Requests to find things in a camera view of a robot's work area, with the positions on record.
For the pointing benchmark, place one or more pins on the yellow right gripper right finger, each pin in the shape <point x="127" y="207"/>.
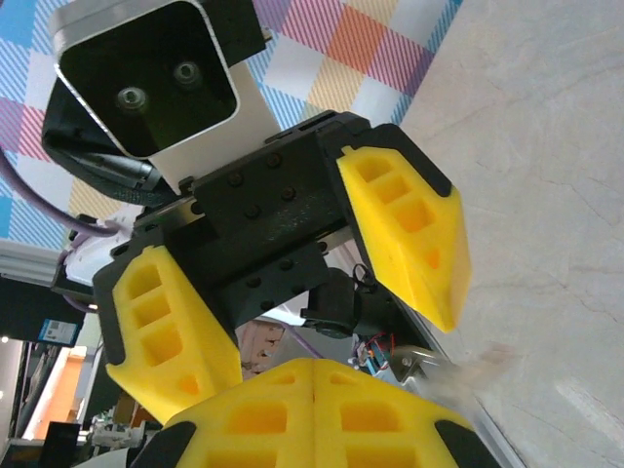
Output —
<point x="380" y="419"/>

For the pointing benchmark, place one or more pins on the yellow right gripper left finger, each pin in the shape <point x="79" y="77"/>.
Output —
<point x="244" y="419"/>

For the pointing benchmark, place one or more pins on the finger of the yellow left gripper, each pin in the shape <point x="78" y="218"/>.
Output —
<point x="205" y="361"/>
<point x="439" y="253"/>

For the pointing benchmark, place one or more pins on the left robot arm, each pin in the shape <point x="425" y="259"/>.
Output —
<point x="83" y="263"/>

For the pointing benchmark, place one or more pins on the blue label sticker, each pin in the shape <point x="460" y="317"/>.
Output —
<point x="61" y="331"/>

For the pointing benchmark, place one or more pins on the silver metal corner bracket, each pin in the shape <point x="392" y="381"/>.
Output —
<point x="414" y="363"/>

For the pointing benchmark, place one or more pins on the long aluminium base rail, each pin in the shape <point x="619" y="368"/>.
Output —
<point x="492" y="434"/>

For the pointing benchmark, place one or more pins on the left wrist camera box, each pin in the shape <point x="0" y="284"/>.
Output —
<point x="146" y="83"/>

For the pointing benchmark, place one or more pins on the aluminium frame post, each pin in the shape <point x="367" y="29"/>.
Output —
<point x="29" y="263"/>

